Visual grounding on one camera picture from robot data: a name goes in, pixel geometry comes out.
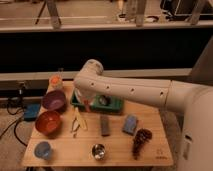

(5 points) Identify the blue sponge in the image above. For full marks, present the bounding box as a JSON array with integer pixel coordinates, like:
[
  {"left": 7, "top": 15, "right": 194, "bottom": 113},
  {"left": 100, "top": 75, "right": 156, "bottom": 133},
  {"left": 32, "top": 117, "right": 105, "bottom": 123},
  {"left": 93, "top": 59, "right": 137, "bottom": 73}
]
[{"left": 122, "top": 115, "right": 138, "bottom": 135}]

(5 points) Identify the small metal cup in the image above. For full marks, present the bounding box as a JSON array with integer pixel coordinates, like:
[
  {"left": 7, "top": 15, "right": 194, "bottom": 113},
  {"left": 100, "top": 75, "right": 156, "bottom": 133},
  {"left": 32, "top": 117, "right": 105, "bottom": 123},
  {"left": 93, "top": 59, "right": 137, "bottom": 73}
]
[{"left": 92, "top": 144, "right": 106, "bottom": 160}]

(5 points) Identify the grey rectangular block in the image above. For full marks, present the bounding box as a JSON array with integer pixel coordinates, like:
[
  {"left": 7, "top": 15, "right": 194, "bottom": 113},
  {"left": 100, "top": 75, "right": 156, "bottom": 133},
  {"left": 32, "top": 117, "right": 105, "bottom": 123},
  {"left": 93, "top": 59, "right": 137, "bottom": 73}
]
[{"left": 100, "top": 115, "right": 110, "bottom": 136}]

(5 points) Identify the red bowl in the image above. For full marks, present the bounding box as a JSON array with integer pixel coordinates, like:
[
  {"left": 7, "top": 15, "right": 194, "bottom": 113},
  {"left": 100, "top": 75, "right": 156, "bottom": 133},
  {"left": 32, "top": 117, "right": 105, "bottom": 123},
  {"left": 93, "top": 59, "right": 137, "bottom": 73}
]
[{"left": 35, "top": 111, "right": 61, "bottom": 135}]

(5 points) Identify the green plastic tray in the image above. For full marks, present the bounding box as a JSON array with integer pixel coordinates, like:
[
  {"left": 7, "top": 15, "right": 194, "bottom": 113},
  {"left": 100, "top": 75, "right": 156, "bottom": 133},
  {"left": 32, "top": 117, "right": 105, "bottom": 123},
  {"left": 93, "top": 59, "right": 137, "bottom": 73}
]
[{"left": 70, "top": 93, "right": 124, "bottom": 113}]

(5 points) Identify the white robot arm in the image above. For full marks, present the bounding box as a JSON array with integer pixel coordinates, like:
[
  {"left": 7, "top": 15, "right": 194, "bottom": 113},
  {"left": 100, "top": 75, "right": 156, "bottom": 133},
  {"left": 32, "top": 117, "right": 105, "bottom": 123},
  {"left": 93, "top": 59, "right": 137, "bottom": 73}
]
[{"left": 74, "top": 59, "right": 213, "bottom": 171}]

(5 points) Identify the blue cup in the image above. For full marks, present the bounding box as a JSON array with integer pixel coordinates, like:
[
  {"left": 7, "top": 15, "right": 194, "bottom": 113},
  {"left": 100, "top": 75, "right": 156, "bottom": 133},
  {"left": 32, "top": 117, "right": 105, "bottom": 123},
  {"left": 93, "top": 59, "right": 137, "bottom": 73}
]
[{"left": 34, "top": 141, "right": 52, "bottom": 160}]

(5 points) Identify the blue box on floor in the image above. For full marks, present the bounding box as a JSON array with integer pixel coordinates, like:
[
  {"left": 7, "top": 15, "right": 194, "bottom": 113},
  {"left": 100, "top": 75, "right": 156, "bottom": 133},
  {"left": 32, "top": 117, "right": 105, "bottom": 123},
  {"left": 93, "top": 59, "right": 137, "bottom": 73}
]
[{"left": 24, "top": 104, "right": 40, "bottom": 121}]

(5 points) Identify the black cable on floor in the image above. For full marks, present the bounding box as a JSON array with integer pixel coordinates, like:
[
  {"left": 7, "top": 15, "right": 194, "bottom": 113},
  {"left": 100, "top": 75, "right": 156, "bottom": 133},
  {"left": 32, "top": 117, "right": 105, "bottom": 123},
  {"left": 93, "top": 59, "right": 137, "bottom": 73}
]
[{"left": 0, "top": 96, "right": 29, "bottom": 148}]

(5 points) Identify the dark red grape bunch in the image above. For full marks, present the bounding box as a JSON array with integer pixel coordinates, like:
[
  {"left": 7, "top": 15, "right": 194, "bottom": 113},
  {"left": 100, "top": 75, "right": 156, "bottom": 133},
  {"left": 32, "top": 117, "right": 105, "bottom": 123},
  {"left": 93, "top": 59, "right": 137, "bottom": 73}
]
[{"left": 132, "top": 129, "right": 152, "bottom": 159}]

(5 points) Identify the purple bowl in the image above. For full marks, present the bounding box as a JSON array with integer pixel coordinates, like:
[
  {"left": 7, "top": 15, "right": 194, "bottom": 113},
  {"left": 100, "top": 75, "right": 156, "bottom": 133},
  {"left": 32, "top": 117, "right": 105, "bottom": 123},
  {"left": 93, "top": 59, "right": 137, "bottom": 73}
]
[{"left": 41, "top": 90, "right": 66, "bottom": 110}]

